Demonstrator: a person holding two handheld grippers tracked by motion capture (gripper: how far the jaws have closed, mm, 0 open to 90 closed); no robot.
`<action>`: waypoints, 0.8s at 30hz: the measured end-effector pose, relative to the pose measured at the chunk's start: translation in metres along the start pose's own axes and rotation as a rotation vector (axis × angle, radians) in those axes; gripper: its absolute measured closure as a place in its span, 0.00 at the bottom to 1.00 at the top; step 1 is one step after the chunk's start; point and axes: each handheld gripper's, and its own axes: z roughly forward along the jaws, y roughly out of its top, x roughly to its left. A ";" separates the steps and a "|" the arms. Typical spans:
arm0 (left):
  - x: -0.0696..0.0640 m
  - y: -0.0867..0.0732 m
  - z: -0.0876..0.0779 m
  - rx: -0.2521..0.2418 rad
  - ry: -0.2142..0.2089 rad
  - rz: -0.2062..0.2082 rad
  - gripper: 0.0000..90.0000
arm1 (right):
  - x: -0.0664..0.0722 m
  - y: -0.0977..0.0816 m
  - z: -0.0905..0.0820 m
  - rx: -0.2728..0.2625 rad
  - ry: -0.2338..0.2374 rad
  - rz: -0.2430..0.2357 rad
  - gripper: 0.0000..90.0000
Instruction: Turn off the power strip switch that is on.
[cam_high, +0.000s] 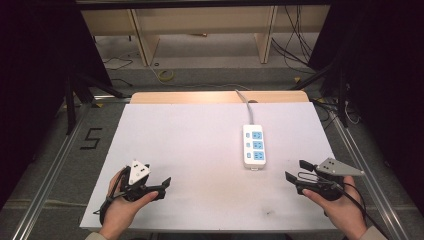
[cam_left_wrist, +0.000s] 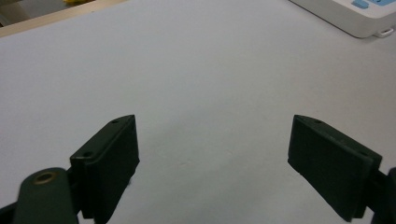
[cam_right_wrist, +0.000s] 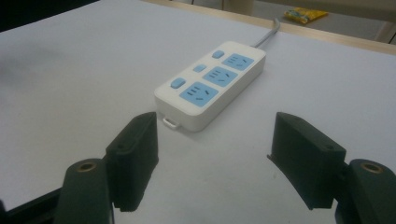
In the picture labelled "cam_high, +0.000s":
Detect black curtain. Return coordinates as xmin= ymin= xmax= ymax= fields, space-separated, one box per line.
xmin=307 ymin=0 xmax=424 ymax=204
xmin=0 ymin=0 xmax=113 ymax=209

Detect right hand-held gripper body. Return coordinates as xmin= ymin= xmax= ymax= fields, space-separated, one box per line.
xmin=294 ymin=157 xmax=366 ymax=202

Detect white power strip blue sockets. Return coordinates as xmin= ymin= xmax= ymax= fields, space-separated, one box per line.
xmin=242 ymin=124 xmax=267 ymax=171

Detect wooden table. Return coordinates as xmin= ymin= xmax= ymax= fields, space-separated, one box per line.
xmin=129 ymin=90 xmax=311 ymax=105

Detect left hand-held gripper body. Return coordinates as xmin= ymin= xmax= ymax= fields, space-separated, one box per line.
xmin=118 ymin=159 xmax=168 ymax=203

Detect black metal stand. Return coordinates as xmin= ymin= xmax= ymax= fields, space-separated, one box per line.
xmin=289 ymin=59 xmax=350 ymax=129
xmin=64 ymin=66 xmax=125 ymax=136

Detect white table cover board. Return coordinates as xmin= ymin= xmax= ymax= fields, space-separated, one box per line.
xmin=79 ymin=101 xmax=338 ymax=232

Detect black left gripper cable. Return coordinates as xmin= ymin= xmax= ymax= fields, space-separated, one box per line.
xmin=93 ymin=166 xmax=131 ymax=226

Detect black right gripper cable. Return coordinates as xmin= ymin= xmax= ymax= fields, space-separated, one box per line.
xmin=297 ymin=171 xmax=390 ymax=240

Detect light wooden bench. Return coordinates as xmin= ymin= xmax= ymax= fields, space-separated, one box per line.
xmin=81 ymin=4 xmax=332 ymax=67

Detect yellow tape roll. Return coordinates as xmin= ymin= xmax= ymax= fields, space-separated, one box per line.
xmin=157 ymin=68 xmax=175 ymax=82

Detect person's left hand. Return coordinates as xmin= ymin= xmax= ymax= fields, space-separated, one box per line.
xmin=99 ymin=168 xmax=160 ymax=239

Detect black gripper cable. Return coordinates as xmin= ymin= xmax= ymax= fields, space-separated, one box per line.
xmin=93 ymin=166 xmax=131 ymax=226
xmin=297 ymin=171 xmax=390 ymax=240

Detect person's right hand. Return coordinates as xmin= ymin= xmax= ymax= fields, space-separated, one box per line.
xmin=302 ymin=175 xmax=368 ymax=240

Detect thin black floor cable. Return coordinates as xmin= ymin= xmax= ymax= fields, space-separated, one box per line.
xmin=102 ymin=55 xmax=135 ymax=72

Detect aluminium floor rail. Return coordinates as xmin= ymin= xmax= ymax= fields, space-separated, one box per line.
xmin=11 ymin=103 xmax=97 ymax=240
xmin=328 ymin=108 xmax=409 ymax=240

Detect grey power strip cable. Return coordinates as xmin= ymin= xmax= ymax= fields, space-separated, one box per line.
xmin=234 ymin=88 xmax=255 ymax=126

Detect bundle of black floor cables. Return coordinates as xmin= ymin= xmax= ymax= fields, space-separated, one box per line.
xmin=270 ymin=4 xmax=318 ymax=74

